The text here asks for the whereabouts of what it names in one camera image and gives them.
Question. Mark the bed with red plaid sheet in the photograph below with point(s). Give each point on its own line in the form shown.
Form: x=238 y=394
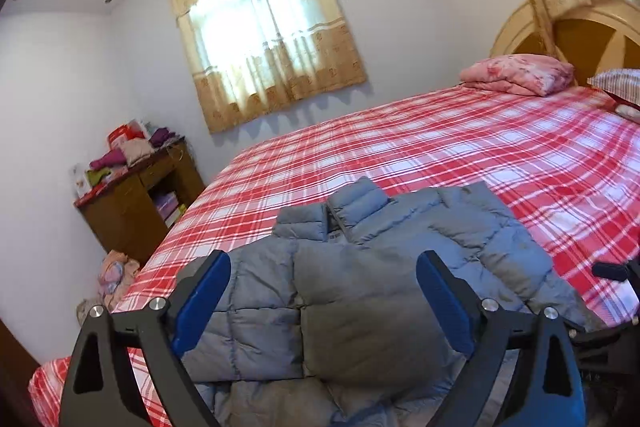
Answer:
x=450 y=137

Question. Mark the purple folded cloth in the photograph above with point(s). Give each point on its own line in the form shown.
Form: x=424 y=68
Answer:
x=162 y=137

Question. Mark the beige folded cloth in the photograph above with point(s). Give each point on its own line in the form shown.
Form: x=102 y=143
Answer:
x=136 y=152

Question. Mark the green cloth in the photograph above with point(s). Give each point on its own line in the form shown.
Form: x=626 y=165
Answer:
x=100 y=177

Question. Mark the white printed box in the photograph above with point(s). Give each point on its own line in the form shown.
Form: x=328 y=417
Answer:
x=80 y=182

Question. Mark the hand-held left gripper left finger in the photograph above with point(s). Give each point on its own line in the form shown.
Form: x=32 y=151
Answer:
x=199 y=302

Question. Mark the pink clothes pile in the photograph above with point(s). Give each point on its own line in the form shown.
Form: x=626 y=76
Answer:
x=117 y=277

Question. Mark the brown wooden cabinet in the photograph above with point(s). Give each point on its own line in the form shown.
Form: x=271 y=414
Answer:
x=125 y=212

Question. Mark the yellow window curtain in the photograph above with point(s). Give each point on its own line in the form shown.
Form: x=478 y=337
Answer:
x=270 y=32

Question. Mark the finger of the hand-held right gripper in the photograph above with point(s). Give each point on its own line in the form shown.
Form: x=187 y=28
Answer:
x=612 y=271

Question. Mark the magenta cloth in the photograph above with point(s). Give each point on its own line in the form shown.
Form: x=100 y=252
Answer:
x=107 y=159

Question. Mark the stack of books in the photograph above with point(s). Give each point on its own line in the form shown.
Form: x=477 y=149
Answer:
x=167 y=207

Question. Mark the wooden arched headboard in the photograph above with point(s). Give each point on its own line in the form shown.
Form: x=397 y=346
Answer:
x=585 y=42

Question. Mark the pink floral pillow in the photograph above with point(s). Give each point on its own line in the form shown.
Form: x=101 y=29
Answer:
x=515 y=74

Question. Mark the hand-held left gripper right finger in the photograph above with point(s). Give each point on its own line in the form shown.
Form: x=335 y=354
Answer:
x=447 y=302

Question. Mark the grey puffer jacket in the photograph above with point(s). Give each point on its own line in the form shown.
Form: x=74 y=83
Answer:
x=360 y=307

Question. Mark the striped pillow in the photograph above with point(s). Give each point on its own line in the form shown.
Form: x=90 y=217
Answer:
x=620 y=82

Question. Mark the dark wooden door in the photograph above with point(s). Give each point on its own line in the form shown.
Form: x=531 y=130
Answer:
x=15 y=367

